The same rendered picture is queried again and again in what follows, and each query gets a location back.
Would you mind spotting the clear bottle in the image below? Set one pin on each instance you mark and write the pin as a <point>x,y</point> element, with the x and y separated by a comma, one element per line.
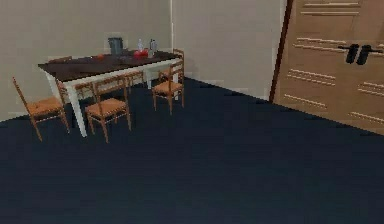
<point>140,44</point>

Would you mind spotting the dark top white dining table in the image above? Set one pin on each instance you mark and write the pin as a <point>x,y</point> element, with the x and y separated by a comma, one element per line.
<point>87,68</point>

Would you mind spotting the grey pot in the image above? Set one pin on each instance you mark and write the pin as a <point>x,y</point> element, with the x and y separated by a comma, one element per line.
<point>115,45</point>

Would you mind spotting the red tomato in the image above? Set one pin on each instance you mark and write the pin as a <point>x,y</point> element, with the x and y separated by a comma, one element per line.
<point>100,56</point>

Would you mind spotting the red bowl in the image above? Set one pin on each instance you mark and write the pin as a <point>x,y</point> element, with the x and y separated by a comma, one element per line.
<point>140,53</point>

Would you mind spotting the brown panelled room door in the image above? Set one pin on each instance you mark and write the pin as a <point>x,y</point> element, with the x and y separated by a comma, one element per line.
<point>333,63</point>

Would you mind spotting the brown wooden chair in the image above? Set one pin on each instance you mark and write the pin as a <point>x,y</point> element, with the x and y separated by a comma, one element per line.
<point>168,87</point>
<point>106,107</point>
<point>134,77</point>
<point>170,68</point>
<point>45,106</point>

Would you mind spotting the grey bottle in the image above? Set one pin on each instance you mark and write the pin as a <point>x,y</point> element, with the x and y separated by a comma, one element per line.
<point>153,45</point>

